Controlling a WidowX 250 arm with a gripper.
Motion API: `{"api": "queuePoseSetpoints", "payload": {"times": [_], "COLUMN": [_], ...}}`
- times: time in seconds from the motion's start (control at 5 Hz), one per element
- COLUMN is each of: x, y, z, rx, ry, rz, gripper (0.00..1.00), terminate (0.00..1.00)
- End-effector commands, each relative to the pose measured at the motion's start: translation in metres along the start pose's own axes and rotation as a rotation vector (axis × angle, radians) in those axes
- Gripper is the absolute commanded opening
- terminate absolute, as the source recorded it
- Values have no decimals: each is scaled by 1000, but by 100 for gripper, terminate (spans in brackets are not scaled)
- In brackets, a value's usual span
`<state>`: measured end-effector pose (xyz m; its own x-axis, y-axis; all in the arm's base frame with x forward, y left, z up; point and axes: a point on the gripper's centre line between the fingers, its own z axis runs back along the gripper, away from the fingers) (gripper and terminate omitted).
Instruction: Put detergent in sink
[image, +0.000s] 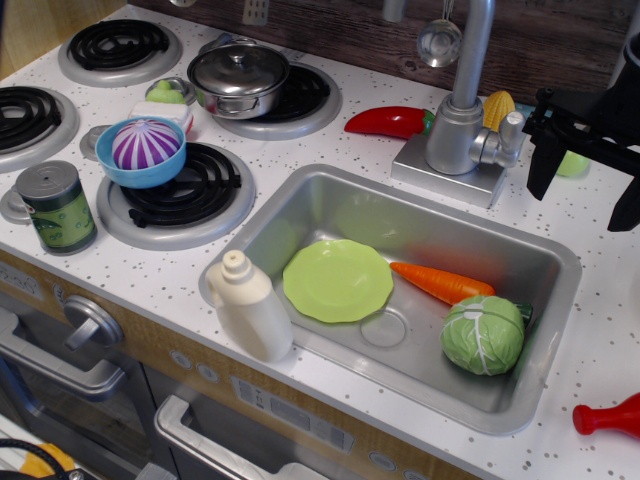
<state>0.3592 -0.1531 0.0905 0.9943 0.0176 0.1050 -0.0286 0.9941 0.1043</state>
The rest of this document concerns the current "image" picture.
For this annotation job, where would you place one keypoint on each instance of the silver toy faucet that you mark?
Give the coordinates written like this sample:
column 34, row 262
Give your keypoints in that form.
column 460, row 157

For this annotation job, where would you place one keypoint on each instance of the orange toy carrot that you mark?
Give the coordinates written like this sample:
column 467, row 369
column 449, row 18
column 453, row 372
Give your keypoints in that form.
column 448, row 287

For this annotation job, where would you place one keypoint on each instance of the red toy chili pepper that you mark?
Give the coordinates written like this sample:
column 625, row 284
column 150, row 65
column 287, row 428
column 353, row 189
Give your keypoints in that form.
column 392, row 121

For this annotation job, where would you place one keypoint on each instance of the purple striped onion ball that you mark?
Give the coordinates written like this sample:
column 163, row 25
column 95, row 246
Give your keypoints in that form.
column 144, row 143

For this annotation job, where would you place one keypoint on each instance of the green toy cabbage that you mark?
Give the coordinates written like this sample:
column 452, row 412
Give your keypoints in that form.
column 483, row 335

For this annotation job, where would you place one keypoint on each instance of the silver pot with lid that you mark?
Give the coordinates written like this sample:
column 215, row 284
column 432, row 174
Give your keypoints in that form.
column 239, row 80

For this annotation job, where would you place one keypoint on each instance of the front right stove burner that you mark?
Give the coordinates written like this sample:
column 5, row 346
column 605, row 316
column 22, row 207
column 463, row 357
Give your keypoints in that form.
column 211, row 196

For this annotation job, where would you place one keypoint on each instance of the green toy pear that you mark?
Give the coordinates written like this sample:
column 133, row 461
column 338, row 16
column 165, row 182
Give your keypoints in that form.
column 572, row 165

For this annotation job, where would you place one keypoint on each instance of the hanging silver ladle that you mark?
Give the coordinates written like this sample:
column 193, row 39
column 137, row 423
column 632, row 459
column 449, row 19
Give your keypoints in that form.
column 439, row 42

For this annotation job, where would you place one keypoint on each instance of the green label tin can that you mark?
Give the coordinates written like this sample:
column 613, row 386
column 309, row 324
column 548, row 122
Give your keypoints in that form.
column 54, row 198

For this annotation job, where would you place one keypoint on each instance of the silver dishwasher handle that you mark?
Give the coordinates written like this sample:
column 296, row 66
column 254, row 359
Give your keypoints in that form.
column 169, row 424

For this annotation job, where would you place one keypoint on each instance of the silver oven knob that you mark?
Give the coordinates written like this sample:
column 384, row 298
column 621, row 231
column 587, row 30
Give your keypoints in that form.
column 91, row 324

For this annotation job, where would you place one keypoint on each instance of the silver oven door handle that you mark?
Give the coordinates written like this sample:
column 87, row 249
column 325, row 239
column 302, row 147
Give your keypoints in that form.
column 99, row 383

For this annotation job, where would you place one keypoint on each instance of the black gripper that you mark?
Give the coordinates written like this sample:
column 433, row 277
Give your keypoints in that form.
column 611, row 114

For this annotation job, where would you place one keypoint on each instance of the cream detergent bottle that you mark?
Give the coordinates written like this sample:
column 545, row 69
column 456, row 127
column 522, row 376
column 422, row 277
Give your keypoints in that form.
column 248, row 307

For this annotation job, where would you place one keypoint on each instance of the yellow black object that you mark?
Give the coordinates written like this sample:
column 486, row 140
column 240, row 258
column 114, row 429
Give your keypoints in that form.
column 40, row 462

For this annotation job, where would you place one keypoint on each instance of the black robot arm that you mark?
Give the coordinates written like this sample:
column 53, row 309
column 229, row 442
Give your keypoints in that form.
column 580, row 141

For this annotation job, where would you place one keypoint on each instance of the small green toy vegetable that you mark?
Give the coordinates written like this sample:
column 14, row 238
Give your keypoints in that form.
column 163, row 92

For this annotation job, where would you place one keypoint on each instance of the silver sink basin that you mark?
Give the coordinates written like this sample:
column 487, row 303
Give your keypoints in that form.
column 398, row 345

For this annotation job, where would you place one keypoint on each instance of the white toy sponge block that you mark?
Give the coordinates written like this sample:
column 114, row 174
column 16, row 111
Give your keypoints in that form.
column 179, row 114

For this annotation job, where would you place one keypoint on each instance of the back left stove burner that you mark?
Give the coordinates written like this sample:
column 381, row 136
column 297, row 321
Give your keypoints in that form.
column 119, row 53

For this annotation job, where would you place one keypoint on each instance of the front left stove burner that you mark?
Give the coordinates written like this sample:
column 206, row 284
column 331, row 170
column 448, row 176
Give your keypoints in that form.
column 36, row 123

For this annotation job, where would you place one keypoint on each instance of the red toy bottle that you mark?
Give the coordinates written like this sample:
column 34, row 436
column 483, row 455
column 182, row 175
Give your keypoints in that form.
column 622, row 418

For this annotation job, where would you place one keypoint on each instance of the hanging silver spatula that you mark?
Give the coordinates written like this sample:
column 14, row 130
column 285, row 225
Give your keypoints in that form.
column 255, row 12

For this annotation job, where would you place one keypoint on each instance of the blue bowl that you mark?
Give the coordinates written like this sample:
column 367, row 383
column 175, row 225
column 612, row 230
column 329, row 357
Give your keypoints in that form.
column 144, row 178

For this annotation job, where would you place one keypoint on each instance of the yellow toy corn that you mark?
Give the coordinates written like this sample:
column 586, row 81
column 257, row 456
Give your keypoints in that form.
column 496, row 107

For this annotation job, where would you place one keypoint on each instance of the light green plate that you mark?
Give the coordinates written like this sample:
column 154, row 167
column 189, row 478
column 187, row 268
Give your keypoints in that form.
column 337, row 281

